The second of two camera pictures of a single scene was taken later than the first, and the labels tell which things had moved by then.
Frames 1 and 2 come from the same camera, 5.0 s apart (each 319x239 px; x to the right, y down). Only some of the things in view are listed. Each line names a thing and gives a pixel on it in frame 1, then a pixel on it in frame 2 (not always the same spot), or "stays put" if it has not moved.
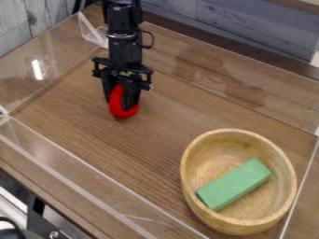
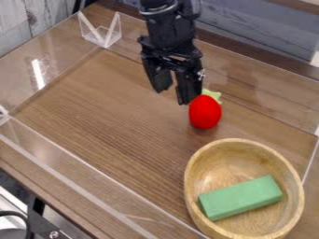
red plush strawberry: [117, 103] to [205, 109]
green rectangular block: [234, 185] to [240, 198]
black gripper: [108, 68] to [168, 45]
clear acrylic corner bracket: [98, 35] stays put
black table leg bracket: [40, 224] stays put
